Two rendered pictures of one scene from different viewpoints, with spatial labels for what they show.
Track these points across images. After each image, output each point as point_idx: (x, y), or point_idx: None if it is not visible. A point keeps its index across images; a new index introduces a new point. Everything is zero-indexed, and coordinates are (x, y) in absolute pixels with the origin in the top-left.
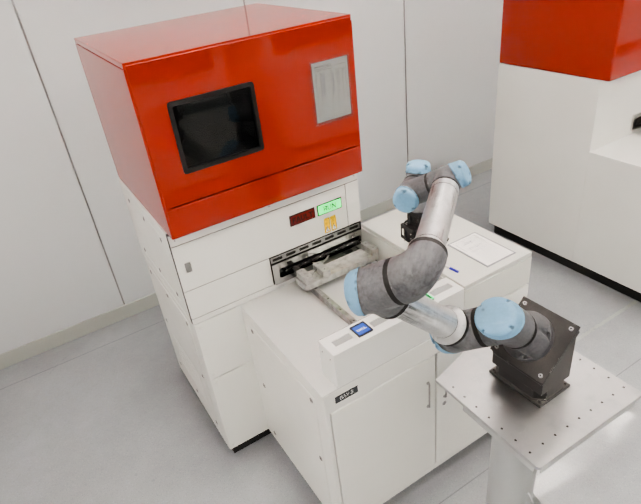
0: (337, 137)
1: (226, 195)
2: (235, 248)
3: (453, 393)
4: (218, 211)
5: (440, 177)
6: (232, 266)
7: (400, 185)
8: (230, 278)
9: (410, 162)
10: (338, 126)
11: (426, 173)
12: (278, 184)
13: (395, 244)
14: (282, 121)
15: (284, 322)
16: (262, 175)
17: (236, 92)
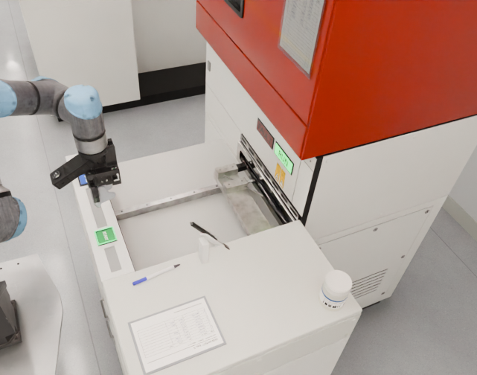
0: (290, 85)
1: (218, 30)
2: (228, 91)
3: (10, 261)
4: (213, 39)
5: None
6: (225, 103)
7: (56, 81)
8: (222, 110)
9: (88, 87)
10: (295, 74)
11: (30, 82)
12: (243, 68)
13: (231, 241)
14: (257, 5)
15: (181, 164)
16: (237, 44)
17: None
